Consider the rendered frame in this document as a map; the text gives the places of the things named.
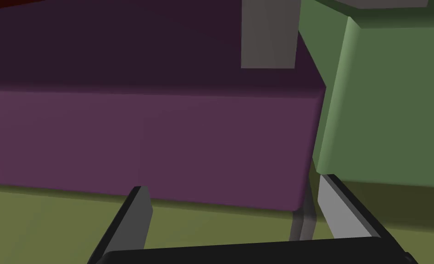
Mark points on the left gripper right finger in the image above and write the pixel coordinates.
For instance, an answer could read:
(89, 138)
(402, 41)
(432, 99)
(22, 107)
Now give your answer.
(343, 216)

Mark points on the green block furniture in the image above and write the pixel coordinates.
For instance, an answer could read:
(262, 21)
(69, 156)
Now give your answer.
(389, 106)

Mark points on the purple block furniture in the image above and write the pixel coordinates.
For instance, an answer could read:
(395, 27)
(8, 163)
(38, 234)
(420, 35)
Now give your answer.
(158, 143)

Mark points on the grey rectangular block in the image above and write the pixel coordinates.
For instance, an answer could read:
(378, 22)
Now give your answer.
(269, 35)

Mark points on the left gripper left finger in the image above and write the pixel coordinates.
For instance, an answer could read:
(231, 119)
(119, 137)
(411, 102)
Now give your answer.
(136, 223)

